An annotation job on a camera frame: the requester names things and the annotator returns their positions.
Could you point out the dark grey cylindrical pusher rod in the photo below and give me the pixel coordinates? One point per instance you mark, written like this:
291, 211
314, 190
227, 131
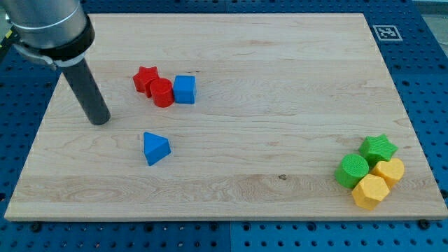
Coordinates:
86, 90

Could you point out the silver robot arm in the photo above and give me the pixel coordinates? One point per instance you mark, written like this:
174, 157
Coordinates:
57, 34

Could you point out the blue triangle block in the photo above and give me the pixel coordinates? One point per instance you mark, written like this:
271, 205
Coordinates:
155, 147

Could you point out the red star block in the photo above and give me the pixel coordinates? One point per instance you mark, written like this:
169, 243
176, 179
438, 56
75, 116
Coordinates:
143, 79

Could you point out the red cylinder block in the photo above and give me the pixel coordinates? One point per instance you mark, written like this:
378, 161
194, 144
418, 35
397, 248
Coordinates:
162, 92

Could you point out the blue cube block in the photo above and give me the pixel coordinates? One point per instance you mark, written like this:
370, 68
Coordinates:
184, 89

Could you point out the wooden board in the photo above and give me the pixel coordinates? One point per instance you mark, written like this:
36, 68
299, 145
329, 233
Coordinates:
280, 100

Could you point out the green cylinder block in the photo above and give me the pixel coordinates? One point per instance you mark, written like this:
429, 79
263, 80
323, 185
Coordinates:
351, 170

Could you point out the green star block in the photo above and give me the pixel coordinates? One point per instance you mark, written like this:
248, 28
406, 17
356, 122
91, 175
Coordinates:
377, 148

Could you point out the white fiducial marker tag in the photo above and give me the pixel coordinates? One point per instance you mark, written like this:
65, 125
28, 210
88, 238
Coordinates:
387, 32

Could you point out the yellow hexagon block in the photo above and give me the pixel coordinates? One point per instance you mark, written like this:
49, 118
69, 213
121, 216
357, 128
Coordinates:
370, 192

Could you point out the yellow heart block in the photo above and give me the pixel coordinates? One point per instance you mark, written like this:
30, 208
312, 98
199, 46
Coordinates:
391, 171

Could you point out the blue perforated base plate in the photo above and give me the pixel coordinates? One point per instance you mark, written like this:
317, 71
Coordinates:
418, 66

